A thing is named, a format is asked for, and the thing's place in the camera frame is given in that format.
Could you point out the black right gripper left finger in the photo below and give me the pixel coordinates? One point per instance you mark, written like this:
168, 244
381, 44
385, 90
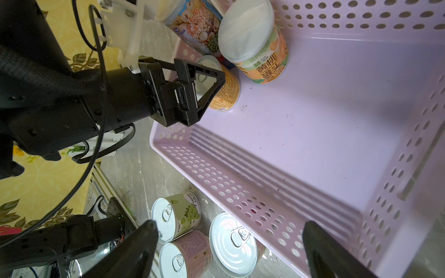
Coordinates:
133, 258

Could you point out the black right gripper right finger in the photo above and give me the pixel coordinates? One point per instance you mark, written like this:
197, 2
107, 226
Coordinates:
327, 258

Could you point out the pink purple label can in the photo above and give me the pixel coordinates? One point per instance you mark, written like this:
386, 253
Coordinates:
187, 257

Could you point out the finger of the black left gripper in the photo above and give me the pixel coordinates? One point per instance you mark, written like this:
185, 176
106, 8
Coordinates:
190, 108

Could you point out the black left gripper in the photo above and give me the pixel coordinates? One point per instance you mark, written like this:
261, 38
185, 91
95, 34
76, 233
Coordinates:
45, 130

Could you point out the lilac perforated plastic basket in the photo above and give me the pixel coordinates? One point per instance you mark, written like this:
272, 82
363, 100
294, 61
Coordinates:
351, 135

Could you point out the small yellow label can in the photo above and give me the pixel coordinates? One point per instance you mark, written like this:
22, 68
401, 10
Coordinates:
228, 95

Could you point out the yellow peach can white lid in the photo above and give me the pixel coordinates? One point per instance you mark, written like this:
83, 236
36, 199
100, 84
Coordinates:
250, 39

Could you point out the tall colourful mixed-food can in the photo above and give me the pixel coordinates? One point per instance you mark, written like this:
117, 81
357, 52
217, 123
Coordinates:
196, 22

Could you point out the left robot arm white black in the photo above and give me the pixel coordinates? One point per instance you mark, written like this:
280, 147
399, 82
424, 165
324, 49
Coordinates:
35, 72

